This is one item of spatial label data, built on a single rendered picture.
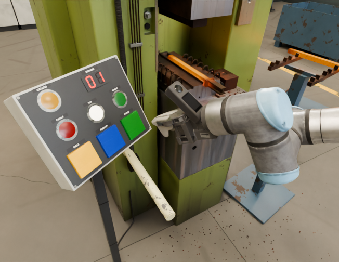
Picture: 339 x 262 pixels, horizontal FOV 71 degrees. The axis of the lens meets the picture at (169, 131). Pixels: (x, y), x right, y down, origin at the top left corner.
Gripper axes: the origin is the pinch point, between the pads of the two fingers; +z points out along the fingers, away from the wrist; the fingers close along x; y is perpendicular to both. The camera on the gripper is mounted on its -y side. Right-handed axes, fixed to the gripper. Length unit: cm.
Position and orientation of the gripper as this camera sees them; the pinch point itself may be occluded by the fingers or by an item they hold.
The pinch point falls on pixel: (154, 119)
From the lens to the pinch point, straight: 71.9
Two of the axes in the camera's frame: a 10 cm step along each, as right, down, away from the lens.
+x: 5.6, -4.9, 6.6
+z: -7.3, 0.8, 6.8
